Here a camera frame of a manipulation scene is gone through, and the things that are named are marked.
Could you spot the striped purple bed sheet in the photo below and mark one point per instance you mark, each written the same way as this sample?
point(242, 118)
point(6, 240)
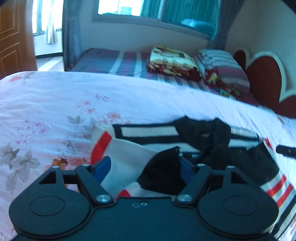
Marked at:
point(134, 64)

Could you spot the striped dinosaur knit sweater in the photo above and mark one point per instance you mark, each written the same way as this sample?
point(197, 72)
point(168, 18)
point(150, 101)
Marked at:
point(145, 160)

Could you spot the folded yellow patterned blanket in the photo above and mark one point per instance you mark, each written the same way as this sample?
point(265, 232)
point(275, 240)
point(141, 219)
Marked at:
point(168, 61)

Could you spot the grey curtain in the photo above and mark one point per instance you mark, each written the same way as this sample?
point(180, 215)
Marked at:
point(71, 33)
point(228, 10)

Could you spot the white balcony curtain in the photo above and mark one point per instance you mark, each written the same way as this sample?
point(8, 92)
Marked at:
point(50, 32)

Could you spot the brown wooden door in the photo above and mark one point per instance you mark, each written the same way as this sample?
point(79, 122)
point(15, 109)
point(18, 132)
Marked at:
point(17, 42)

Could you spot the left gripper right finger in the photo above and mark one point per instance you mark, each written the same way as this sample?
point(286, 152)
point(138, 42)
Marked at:
point(196, 178)

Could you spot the large sliding window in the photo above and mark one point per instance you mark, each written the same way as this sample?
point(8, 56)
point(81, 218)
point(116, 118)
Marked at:
point(197, 17)

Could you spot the white floral bed quilt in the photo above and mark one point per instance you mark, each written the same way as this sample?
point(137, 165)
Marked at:
point(47, 118)

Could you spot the striped pillow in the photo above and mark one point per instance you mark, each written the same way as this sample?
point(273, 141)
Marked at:
point(225, 65)

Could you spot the red heart-shaped headboard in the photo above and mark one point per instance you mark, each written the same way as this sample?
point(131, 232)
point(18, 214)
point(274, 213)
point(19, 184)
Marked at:
point(268, 81)

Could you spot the grey left curtain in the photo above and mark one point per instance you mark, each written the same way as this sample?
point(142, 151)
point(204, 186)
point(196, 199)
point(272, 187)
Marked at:
point(71, 33)

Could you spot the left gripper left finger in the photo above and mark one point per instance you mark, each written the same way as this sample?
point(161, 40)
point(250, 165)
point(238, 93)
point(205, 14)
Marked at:
point(90, 178)

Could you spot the grey right curtain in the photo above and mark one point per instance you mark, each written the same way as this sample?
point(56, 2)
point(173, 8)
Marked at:
point(228, 10)

